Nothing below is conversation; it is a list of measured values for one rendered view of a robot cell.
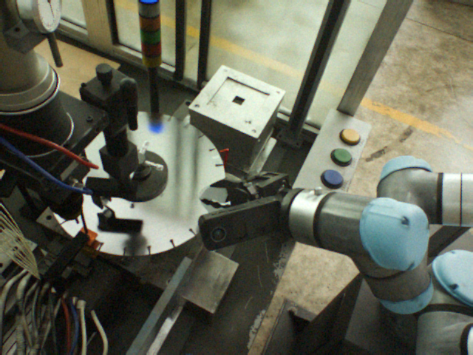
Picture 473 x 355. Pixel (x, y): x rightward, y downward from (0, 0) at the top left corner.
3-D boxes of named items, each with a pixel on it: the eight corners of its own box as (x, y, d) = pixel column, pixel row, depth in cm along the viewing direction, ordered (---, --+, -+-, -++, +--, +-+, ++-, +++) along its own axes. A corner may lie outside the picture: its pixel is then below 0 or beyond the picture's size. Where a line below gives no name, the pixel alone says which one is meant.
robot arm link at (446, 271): (467, 282, 84) (511, 256, 73) (467, 347, 77) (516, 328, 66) (409, 262, 86) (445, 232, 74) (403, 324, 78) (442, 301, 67)
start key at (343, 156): (334, 150, 95) (337, 145, 94) (350, 157, 95) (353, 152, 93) (329, 162, 93) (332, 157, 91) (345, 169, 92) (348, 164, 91)
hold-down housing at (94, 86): (123, 151, 66) (105, 47, 49) (145, 166, 65) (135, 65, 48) (97, 172, 63) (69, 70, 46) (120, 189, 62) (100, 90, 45)
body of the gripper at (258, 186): (267, 212, 69) (327, 225, 60) (230, 232, 63) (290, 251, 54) (260, 168, 66) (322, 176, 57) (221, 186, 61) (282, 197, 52)
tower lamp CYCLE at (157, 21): (146, 15, 88) (145, 3, 85) (165, 23, 87) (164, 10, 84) (134, 26, 85) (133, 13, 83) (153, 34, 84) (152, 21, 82)
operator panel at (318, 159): (314, 145, 114) (331, 107, 102) (351, 161, 112) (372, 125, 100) (276, 222, 99) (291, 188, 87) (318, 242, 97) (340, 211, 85)
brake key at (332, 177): (324, 171, 91) (327, 166, 90) (341, 179, 91) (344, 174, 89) (319, 184, 89) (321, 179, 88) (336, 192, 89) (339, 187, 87)
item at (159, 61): (148, 52, 95) (148, 41, 93) (165, 59, 95) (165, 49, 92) (138, 63, 93) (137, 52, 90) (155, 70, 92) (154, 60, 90)
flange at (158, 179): (104, 198, 74) (103, 191, 72) (114, 150, 81) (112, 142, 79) (166, 201, 76) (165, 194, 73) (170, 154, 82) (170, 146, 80)
